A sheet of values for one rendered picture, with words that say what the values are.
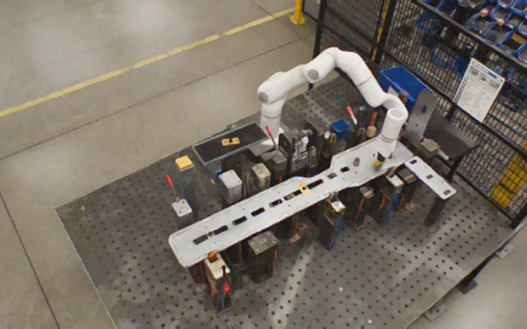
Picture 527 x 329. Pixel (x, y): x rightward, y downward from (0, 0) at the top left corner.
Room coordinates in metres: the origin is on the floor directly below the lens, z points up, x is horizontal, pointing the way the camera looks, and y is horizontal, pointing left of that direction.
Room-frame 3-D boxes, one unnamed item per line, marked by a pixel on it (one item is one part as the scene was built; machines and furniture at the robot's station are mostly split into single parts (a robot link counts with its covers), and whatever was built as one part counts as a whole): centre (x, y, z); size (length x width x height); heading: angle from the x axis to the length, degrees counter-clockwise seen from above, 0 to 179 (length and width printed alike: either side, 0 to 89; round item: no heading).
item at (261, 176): (1.43, 0.01, 0.89); 0.13 x 0.11 x 0.38; 34
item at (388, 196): (1.45, -0.67, 0.87); 0.12 x 0.09 x 0.35; 34
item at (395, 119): (1.62, -0.63, 1.28); 0.09 x 0.08 x 0.13; 146
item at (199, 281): (1.04, 0.31, 0.84); 0.18 x 0.06 x 0.29; 34
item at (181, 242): (1.38, -0.20, 1.00); 1.38 x 0.22 x 0.02; 124
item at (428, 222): (1.43, -0.94, 0.84); 0.11 x 0.06 x 0.29; 34
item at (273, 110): (2.01, -0.05, 1.10); 0.19 x 0.12 x 0.24; 148
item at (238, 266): (1.16, 0.13, 0.84); 0.17 x 0.06 x 0.29; 34
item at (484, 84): (1.88, -1.11, 1.30); 0.23 x 0.02 x 0.31; 34
